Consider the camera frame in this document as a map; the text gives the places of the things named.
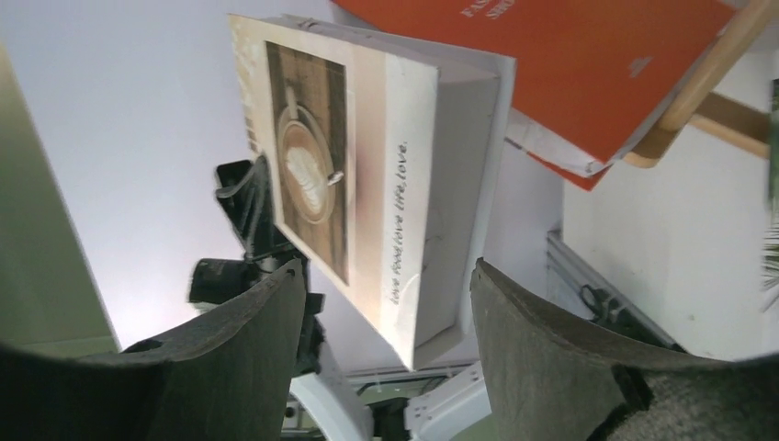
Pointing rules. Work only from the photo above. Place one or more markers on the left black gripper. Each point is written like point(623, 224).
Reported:
point(244, 192)

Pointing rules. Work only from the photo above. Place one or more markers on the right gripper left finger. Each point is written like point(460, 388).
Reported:
point(224, 375)

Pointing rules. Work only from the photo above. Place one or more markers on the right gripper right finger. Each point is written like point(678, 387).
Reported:
point(551, 375)

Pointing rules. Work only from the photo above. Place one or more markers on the coffee cover white book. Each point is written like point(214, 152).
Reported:
point(384, 153)

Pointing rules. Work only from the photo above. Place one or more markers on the orange cover book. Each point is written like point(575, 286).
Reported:
point(592, 76)

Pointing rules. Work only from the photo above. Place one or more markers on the wooden book rack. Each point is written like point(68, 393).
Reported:
point(699, 105)

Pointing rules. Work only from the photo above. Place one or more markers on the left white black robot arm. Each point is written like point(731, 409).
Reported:
point(446, 406)

